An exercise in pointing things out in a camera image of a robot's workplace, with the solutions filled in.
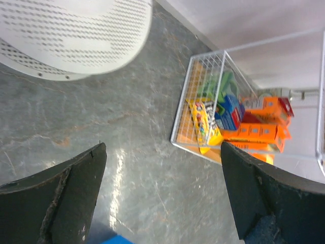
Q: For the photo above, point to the green snack packet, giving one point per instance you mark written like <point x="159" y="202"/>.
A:
<point x="227" y="86"/>

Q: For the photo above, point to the yellow candy bag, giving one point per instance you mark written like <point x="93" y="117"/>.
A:
<point x="203" y="116"/>

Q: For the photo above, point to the white wire shelf rack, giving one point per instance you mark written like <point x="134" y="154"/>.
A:
<point x="289" y="66"/>

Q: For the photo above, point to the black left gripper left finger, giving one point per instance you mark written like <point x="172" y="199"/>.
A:
<point x="55" y="205"/>

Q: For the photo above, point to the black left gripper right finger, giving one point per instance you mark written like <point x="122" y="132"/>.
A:
<point x="271" y="205"/>

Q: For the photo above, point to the orange snack box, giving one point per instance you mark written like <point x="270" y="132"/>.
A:
<point x="264" y="128"/>

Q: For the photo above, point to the blue plastic compartment bin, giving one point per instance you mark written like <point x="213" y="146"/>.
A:
<point x="117" y="239"/>

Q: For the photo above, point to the blue snack box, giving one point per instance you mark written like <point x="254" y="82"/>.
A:
<point x="229" y="113"/>

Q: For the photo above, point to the grey plastic cable spool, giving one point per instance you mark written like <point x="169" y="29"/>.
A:
<point x="71" y="40"/>

